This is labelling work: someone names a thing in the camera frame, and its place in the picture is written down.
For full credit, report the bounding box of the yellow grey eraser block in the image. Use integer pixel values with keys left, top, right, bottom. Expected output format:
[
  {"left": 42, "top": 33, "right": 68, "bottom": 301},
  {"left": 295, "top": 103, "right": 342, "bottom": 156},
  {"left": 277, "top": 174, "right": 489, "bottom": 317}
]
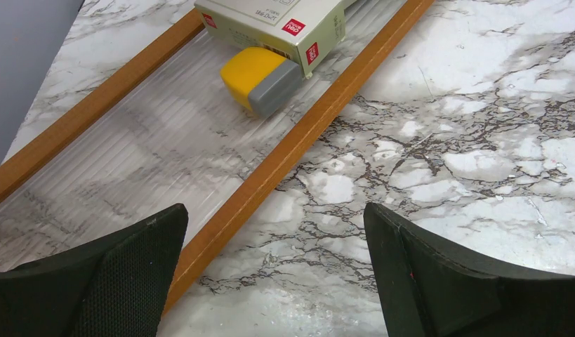
[{"left": 220, "top": 46, "right": 303, "bottom": 118}]

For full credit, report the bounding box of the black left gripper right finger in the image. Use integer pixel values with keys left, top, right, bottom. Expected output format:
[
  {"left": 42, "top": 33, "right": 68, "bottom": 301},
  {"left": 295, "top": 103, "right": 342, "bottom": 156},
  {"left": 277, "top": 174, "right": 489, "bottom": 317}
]
[{"left": 363, "top": 203, "right": 575, "bottom": 336}]

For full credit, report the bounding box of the beige deli staples box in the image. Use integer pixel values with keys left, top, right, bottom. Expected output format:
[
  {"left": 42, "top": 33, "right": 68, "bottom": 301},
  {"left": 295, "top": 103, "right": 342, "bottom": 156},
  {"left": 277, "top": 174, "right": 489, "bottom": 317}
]
[{"left": 194, "top": 0, "right": 354, "bottom": 78}]

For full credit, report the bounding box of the wooden shelf rack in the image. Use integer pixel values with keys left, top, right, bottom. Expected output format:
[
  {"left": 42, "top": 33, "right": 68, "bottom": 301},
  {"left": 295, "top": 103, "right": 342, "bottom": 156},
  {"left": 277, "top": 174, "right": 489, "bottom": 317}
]
[{"left": 0, "top": 0, "right": 431, "bottom": 310}]

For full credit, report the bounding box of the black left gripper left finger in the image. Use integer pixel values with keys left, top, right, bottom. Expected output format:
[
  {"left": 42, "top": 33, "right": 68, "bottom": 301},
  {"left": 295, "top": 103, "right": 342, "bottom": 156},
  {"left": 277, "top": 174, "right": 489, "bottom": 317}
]
[{"left": 0, "top": 204, "right": 189, "bottom": 336}]

